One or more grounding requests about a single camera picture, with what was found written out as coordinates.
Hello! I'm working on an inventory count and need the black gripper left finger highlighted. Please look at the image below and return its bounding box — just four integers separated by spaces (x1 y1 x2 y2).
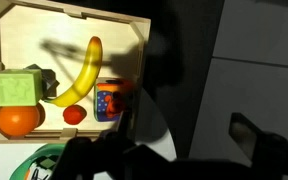
116 108 137 145

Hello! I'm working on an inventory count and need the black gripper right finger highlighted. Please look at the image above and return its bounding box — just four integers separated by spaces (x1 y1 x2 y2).
228 112 269 162

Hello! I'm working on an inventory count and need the small red toy fruit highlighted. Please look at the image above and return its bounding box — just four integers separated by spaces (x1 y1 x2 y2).
62 104 88 126

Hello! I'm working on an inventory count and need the yellow toy banana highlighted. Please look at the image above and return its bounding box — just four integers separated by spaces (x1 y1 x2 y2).
44 35 104 108

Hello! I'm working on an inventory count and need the dark grey toy block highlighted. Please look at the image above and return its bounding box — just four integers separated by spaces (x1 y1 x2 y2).
23 63 60 100

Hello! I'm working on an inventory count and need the light wooden box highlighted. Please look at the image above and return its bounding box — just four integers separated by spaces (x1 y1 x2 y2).
0 0 152 145

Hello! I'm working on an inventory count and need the light green toy block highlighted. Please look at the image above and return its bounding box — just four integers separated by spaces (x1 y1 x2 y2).
0 68 44 108

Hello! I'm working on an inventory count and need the colourful fabric cube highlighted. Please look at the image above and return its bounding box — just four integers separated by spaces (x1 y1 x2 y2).
93 77 135 123

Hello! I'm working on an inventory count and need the black and white card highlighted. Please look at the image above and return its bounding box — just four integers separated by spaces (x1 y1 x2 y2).
30 156 59 180

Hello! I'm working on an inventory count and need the green plastic bowl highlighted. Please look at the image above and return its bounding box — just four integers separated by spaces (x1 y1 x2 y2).
8 143 72 180

